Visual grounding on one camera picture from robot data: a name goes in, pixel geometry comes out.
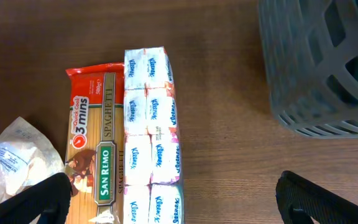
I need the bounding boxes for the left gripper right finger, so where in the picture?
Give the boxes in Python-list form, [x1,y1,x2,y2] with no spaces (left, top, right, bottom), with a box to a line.
[275,170,358,224]

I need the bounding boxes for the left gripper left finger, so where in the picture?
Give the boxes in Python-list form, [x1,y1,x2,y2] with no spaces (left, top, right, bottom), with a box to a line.
[0,172,72,224]

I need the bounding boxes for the beige powder pouch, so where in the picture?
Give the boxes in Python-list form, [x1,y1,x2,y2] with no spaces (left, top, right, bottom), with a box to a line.
[0,117,65,203]

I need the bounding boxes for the San Remo spaghetti packet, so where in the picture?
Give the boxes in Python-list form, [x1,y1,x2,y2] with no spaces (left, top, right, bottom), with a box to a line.
[65,63,124,224]

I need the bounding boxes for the Kleenex tissue multipack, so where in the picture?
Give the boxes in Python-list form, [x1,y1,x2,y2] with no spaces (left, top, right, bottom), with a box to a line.
[123,47,185,224]

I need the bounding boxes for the grey plastic basket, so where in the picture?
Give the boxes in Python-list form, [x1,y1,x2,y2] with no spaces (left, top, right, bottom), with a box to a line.
[258,0,358,139]

